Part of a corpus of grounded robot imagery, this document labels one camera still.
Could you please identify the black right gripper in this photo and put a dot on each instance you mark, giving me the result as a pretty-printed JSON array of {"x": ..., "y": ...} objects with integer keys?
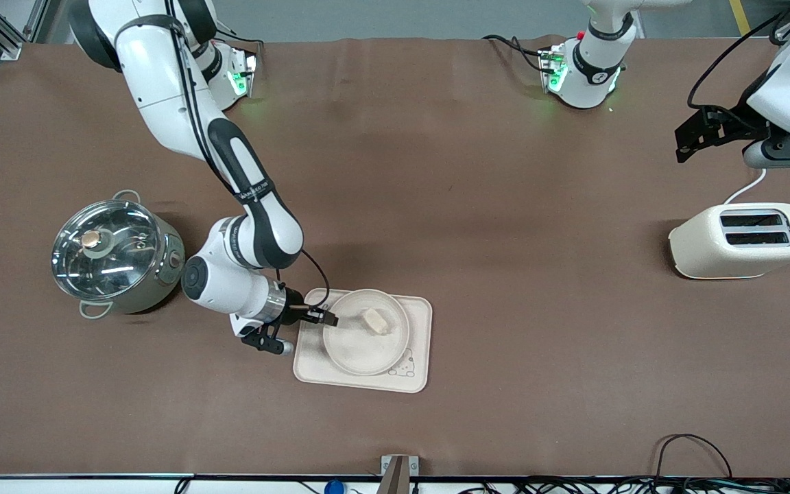
[{"x": 293, "y": 307}]

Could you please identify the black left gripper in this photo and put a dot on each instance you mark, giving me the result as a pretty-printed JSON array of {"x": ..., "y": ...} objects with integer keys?
[{"x": 729, "y": 125}]

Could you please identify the round cream plate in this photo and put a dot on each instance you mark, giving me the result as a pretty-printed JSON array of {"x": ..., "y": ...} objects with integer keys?
[{"x": 361, "y": 346}]

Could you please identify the small white bun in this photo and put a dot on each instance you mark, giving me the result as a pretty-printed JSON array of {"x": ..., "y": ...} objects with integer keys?
[{"x": 376, "y": 322}]

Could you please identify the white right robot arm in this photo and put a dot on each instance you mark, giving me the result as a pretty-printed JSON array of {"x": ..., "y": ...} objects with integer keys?
[{"x": 162, "y": 82}]

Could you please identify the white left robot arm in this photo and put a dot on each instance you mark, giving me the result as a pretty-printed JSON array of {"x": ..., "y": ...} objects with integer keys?
[{"x": 590, "y": 72}]

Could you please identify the cream rabbit print tray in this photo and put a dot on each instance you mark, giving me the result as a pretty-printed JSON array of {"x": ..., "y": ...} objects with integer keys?
[{"x": 419, "y": 343}]

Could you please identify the cream two-slot toaster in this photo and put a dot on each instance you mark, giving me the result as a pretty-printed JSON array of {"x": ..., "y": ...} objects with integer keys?
[{"x": 710, "y": 247}]

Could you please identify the steel electric cooking pot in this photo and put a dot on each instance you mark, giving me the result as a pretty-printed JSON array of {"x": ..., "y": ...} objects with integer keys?
[{"x": 162, "y": 274}]

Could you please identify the small blue round object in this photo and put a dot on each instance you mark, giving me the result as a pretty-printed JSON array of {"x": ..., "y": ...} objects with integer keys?
[{"x": 334, "y": 488}]

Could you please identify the glass pot lid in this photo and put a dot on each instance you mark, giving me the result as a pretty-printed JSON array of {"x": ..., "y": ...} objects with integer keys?
[{"x": 103, "y": 250}]

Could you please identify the grey metal camera bracket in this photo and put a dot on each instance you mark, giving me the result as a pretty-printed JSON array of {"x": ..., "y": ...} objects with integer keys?
[{"x": 398, "y": 472}]

